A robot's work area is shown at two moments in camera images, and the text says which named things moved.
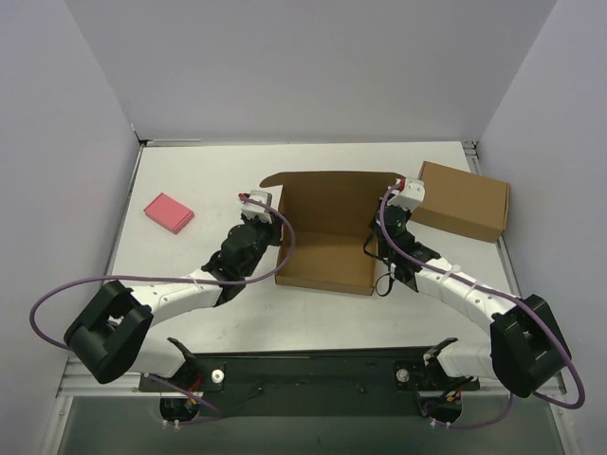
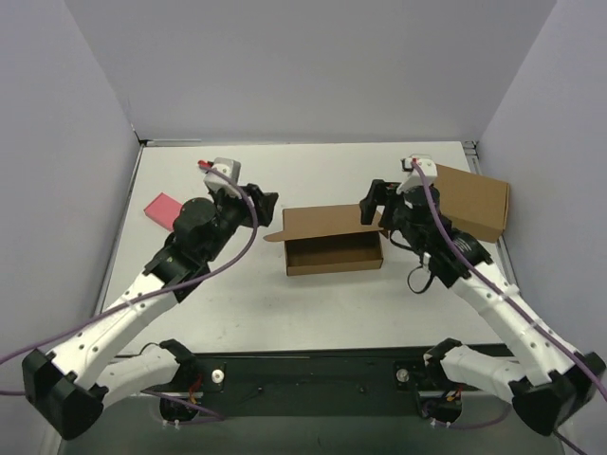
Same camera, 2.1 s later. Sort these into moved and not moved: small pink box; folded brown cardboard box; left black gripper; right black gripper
Moved: left black gripper; right black gripper
Not moved: folded brown cardboard box; small pink box
